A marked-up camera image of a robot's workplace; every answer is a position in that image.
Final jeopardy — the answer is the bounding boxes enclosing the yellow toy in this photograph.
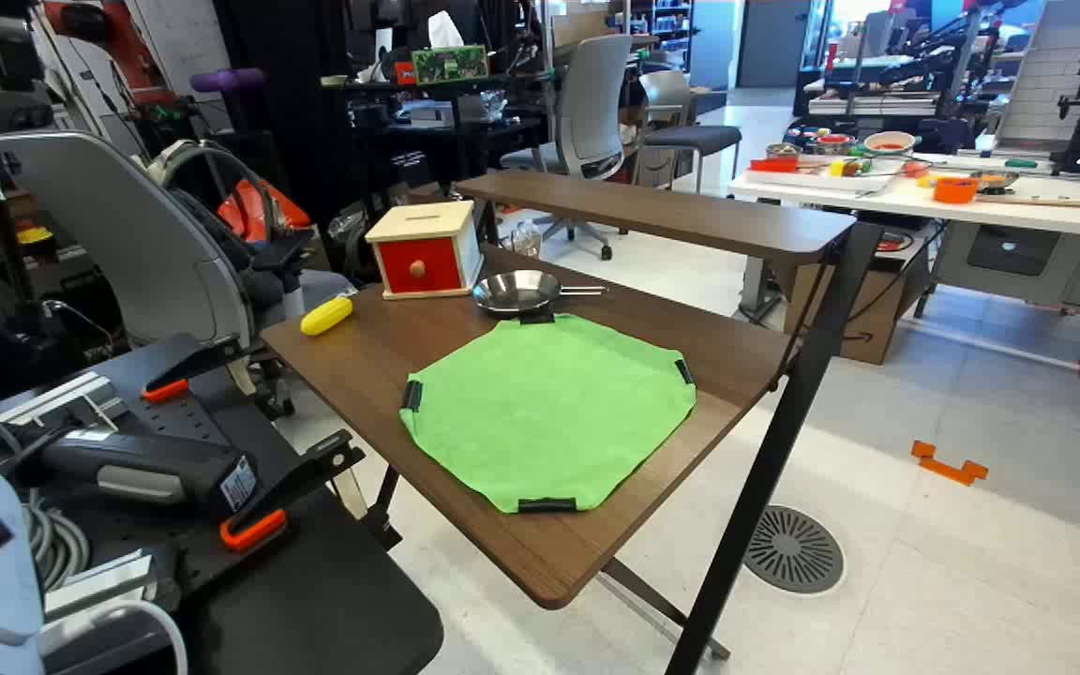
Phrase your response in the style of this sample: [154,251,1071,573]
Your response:
[295,293,361,342]

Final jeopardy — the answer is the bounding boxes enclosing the green towel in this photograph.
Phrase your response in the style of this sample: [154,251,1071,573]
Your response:
[396,312,703,519]

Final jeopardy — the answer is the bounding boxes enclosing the metal bowl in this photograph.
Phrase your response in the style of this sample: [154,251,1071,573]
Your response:
[470,266,608,318]

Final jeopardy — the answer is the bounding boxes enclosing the wooden box with red drawer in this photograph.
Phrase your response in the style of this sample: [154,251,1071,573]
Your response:
[364,201,486,304]

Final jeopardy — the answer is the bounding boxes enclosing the brown wooden desk shelf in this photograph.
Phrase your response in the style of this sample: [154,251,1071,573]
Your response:
[453,166,863,266]

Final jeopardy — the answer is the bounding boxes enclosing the white office chair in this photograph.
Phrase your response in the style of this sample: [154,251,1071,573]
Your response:
[538,32,748,262]

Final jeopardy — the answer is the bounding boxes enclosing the green electronics box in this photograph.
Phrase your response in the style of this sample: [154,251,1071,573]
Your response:
[408,42,493,89]

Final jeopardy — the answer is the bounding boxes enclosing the orange bag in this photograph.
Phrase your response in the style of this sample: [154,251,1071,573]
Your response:
[213,173,320,247]

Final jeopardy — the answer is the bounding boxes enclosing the round floor drain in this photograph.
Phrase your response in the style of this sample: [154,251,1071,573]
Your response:
[741,504,846,597]

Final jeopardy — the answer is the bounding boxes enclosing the cardboard box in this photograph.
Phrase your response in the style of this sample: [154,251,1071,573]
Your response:
[784,223,945,367]

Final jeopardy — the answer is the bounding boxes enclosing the purple roll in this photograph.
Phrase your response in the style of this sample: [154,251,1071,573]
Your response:
[186,63,271,98]

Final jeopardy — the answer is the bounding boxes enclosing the grey plastic chair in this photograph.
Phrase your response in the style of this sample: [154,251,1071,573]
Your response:
[0,129,258,357]

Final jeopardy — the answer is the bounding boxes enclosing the orange floor marker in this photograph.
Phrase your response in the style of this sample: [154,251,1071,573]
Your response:
[906,434,995,491]

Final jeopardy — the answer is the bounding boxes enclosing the orange container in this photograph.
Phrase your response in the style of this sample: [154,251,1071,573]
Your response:
[931,173,984,211]

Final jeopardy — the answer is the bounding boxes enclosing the white work table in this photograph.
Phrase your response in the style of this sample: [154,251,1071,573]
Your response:
[733,148,1080,247]

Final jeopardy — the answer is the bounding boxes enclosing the black metal desk frame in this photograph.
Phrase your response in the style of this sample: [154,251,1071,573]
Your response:
[598,223,886,675]

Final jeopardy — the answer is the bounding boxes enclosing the large black clamp orange handle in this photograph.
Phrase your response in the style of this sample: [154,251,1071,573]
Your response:
[213,429,370,558]

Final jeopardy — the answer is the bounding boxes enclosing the small black clamp orange handle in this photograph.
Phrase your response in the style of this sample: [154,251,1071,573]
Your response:
[135,333,246,411]

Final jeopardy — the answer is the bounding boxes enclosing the white cable bundle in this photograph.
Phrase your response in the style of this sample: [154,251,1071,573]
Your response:
[20,484,98,592]

